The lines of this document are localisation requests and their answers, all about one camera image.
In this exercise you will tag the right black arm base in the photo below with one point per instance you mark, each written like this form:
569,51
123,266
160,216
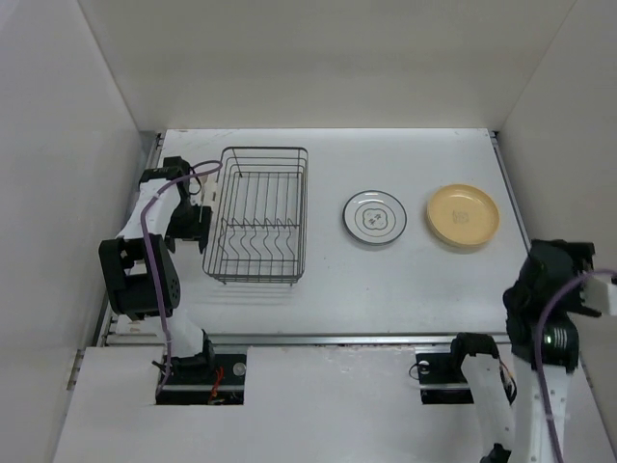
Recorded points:
440,383

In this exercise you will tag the white plate black outline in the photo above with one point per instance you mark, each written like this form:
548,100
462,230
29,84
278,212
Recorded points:
374,218

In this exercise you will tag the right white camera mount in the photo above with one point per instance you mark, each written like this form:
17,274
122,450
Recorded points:
600,294

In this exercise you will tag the white plastic cutlery holder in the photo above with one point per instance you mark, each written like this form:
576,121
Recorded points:
204,190

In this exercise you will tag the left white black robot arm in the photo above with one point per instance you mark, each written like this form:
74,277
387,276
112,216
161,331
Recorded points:
138,269

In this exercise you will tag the metal rail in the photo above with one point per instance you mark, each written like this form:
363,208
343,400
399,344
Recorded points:
113,339

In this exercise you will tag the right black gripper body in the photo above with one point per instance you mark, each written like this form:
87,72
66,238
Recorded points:
582,252

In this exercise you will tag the black wire dish rack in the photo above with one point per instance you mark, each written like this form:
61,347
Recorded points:
259,230

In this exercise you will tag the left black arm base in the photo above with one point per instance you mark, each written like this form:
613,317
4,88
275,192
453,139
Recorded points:
215,381

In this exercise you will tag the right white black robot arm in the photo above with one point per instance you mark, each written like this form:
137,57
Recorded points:
522,409

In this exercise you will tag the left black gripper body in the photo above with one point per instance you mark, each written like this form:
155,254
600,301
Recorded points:
188,223

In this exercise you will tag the yellow plate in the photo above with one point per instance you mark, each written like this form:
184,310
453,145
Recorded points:
455,247
462,215

